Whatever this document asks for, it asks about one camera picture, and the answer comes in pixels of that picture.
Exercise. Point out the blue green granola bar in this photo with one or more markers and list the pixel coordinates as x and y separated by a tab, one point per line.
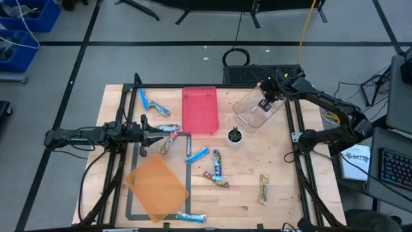
160	109

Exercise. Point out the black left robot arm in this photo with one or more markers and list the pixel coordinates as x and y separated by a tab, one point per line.
80	135

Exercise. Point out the black chair base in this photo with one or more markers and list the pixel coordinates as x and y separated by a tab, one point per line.
4	111

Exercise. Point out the black panel stand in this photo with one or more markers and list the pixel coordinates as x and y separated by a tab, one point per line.
225	4

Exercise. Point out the blue storage bin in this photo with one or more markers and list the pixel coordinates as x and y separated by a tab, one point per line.
25	58
48	19

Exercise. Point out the green yellow granola bar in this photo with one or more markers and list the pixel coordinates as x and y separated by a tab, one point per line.
264	190

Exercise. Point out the black aluminium table frame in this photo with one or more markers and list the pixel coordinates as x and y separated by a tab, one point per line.
161	86

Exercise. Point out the red green granola bar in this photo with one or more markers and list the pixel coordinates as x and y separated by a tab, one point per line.
169	141

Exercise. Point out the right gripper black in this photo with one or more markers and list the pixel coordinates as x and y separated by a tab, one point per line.
273	88

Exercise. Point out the grey desk with keyboard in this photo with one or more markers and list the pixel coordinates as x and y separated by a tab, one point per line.
386	138

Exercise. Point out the black mesh computer case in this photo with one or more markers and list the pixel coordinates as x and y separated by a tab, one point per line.
251	74

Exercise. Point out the black device on desk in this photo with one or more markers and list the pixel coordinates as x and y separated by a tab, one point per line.
407	72

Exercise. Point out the black stand leg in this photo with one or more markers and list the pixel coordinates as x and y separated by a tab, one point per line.
141	10

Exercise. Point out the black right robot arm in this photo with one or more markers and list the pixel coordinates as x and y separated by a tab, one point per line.
331	103

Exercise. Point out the clear plastic bin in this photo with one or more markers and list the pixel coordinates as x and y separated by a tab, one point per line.
246	112

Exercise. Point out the silver blue granola bar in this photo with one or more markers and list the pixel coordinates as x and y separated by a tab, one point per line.
191	217

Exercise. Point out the red plastic bin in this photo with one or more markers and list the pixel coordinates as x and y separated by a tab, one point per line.
199	112

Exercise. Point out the succulent in white pot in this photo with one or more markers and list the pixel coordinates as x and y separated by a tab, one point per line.
235	139

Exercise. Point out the black keyboard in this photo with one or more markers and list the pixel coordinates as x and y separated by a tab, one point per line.
396	167

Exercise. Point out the white printed box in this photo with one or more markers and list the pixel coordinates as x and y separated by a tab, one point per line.
354	167

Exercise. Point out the black-bordered mesh mat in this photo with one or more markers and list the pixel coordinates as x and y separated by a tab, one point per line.
188	174

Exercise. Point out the brown red granola bar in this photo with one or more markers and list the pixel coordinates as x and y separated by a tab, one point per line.
222	183

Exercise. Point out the orange plastic bin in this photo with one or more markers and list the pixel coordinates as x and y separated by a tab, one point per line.
154	190

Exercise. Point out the blue Quaker granola bar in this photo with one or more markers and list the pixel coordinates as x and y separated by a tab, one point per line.
217	161

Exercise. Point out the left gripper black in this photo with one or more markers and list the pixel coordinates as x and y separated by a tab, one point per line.
144	135

